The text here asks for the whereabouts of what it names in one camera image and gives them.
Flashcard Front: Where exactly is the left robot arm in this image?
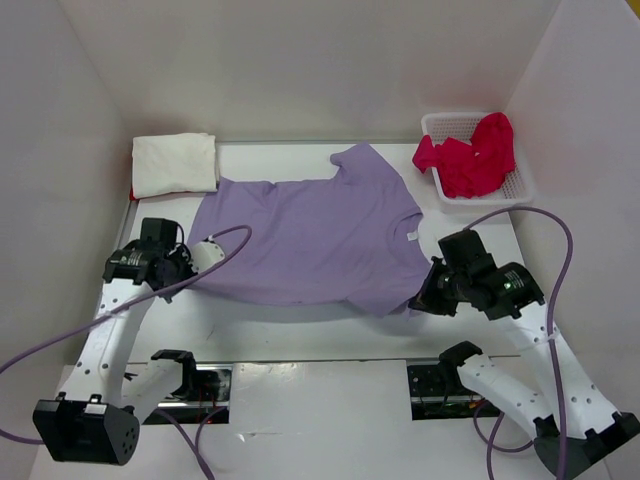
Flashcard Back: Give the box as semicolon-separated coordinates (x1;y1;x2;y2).
33;218;200;465

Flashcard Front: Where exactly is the purple cable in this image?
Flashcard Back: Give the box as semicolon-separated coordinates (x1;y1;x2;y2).
0;224;254;480
462;206;574;480

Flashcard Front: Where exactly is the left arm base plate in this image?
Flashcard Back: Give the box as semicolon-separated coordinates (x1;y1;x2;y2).
144;363;233;425

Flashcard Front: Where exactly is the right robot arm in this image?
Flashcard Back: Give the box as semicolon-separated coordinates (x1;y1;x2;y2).
409;229;639;479

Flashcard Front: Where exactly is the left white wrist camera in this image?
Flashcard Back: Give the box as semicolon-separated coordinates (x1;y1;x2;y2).
190;235;226;273

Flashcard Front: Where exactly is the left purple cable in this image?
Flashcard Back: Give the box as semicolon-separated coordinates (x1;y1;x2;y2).
0;224;254;480

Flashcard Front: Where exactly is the white t shirt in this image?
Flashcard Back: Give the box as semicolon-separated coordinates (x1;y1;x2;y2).
131;133;219;199

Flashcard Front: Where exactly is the lavender t shirt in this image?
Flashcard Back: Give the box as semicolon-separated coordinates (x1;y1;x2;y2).
188;144;431;317

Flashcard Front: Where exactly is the pink t shirt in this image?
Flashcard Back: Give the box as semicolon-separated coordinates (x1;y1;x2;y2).
412;112;516;199

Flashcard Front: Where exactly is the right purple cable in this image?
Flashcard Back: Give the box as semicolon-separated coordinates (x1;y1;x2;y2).
462;206;574;480

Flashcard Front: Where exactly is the white laundry basket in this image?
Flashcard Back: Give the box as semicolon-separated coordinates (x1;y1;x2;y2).
413;112;534;214

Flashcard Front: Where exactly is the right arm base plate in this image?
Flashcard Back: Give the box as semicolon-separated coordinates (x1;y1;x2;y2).
406;359;485;421

